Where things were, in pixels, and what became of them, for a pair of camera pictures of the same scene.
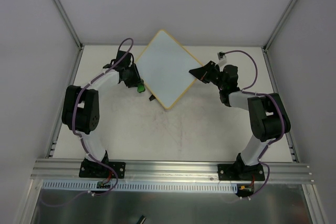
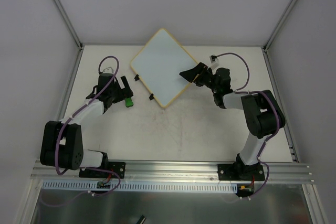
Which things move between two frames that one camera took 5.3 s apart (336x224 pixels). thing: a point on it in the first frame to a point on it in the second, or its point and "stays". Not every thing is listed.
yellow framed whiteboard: x=166 y=65 stays
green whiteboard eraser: x=140 y=88 to x=128 y=102
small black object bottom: x=142 y=220 stays
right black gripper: x=211 y=72 to x=201 y=76
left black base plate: x=94 y=169 stays
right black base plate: x=240 y=172 stays
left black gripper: x=134 y=77 to x=122 y=92
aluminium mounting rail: x=45 y=169 stays
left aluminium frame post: x=74 y=33 stays
